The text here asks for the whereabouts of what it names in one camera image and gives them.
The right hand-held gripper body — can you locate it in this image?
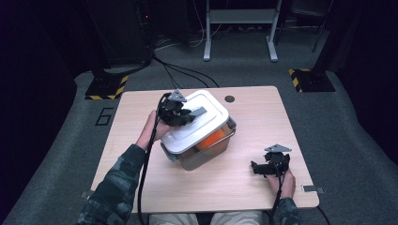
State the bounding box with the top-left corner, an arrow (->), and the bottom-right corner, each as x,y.
264,143 -> 293,178

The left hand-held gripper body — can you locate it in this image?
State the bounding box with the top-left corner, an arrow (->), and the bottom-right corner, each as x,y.
157,89 -> 189,128

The white lid with grey handle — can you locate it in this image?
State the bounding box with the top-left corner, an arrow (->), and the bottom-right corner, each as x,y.
161,89 -> 230,155

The orange plush toy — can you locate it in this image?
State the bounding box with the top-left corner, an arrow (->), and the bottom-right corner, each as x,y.
195,127 -> 227,151

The translucent grey storage box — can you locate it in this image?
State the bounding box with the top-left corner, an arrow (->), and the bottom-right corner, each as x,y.
161,116 -> 237,172

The person's right hand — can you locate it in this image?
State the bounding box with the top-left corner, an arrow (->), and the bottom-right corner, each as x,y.
266,168 -> 297,200

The person's left hand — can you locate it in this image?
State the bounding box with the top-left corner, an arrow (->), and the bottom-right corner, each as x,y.
135,110 -> 172,152

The person's right leg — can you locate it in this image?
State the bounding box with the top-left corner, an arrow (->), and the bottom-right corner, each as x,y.
209,210 -> 264,225

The person's leg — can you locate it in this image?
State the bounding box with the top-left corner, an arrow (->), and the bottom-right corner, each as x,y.
148,213 -> 200,225
209,210 -> 264,225

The black striped stand base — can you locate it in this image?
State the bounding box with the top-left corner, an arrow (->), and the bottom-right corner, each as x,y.
288,67 -> 336,94
84,74 -> 130,101

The black cabinet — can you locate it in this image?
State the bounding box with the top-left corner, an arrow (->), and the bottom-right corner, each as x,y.
84,0 -> 154,68

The person's left leg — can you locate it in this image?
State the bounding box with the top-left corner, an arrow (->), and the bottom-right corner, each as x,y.
148,213 -> 200,225

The white metal stand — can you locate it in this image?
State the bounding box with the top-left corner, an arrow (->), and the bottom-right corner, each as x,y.
203,0 -> 280,63

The dark curtain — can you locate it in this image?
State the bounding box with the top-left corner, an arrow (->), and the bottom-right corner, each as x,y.
0,0 -> 78,217
331,0 -> 398,176

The right hand-held gripper black cable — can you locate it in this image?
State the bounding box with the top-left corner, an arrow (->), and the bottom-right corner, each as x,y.
268,157 -> 290,225

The hand-held gripper black cable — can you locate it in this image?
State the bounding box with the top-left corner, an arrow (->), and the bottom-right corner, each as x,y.
268,157 -> 290,225
136,92 -> 168,225

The black floor cable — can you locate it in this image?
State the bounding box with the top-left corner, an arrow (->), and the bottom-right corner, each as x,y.
152,55 -> 220,89

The white floor cable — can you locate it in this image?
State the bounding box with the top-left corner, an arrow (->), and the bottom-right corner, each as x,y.
154,29 -> 223,51

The thin black cable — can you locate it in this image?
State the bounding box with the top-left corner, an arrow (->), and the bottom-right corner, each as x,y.
315,205 -> 332,225

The left hand-held gripper black cable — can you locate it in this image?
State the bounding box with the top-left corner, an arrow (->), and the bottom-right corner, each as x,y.
136,92 -> 168,225

